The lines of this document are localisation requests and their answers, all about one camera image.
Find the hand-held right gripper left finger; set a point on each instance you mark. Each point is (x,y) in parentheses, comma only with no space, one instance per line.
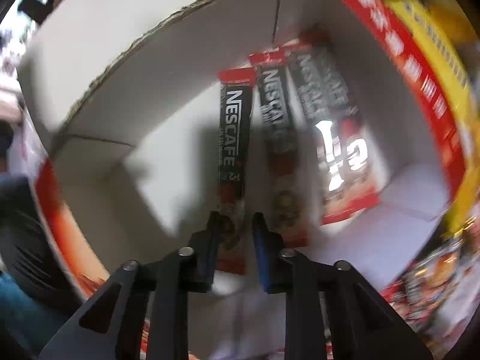
(208,255)

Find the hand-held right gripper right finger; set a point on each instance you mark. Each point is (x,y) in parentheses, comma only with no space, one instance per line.
(260,255)

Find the red coffee stick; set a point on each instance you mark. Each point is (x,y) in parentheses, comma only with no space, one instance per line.
(232,138)
(277,138)
(337,138)

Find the red cardboard box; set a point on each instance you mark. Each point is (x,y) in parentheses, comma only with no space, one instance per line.
(131,101)

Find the dark cloth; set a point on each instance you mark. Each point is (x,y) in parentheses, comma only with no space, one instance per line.
(26,232)

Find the teal cloth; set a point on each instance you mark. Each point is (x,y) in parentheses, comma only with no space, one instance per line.
(26,318)

